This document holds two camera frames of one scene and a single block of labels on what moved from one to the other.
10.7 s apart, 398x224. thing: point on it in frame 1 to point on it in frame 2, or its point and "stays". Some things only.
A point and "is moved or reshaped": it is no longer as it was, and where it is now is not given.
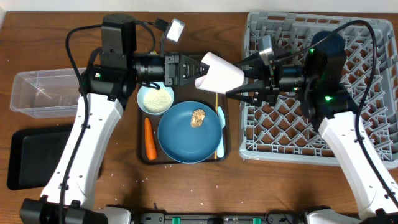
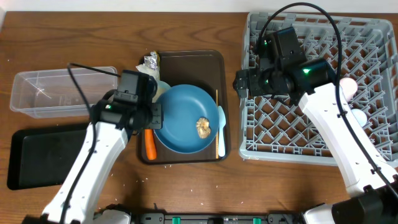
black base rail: x=222 y=218 stays
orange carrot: x=149 y=140 stays
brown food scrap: x=197 y=117 to x=203 y=126
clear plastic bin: x=46 y=93 stays
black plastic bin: x=33 y=154 stays
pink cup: x=221 y=76 to x=349 y=86
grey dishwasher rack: x=273 y=133 stays
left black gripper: x=171 y=70 to x=157 y=116
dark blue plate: x=183 y=143 is moved or reshaped
